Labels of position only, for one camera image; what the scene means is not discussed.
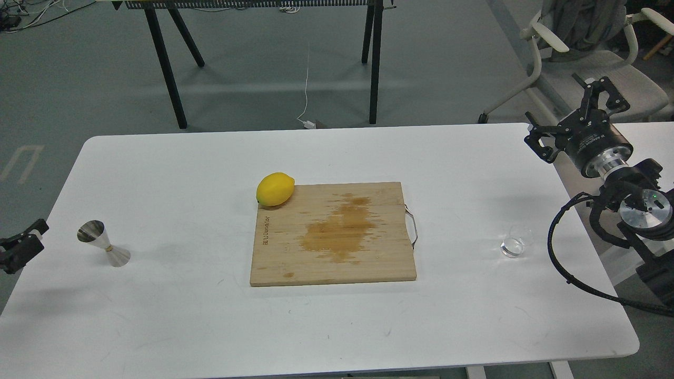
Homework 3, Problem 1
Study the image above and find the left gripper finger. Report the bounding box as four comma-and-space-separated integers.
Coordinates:
1, 219, 49, 274

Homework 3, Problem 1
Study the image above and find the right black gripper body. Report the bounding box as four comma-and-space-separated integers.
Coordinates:
558, 113, 633, 179

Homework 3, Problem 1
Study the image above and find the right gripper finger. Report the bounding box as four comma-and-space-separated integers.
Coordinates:
524, 111, 567, 164
572, 73, 630, 121

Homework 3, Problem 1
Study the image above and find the steel double jigger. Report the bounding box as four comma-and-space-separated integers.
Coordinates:
76, 220, 131, 268

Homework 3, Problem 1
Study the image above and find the small clear glass cup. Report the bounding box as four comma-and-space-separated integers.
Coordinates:
500, 225, 533, 258

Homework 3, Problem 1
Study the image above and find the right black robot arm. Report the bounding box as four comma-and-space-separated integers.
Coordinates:
524, 74, 673, 317

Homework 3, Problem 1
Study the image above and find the grey office chair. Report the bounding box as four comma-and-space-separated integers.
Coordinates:
478, 1, 673, 123

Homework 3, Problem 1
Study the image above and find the wooden cutting board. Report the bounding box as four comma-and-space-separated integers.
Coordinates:
250, 182, 417, 286

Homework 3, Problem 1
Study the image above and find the yellow lemon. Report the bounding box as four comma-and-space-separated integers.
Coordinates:
256, 172, 295, 206

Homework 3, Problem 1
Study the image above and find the black leg table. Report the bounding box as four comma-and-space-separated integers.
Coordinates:
112, 0, 397, 130

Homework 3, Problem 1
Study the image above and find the white cable with plug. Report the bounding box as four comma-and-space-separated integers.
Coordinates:
296, 42, 316, 129

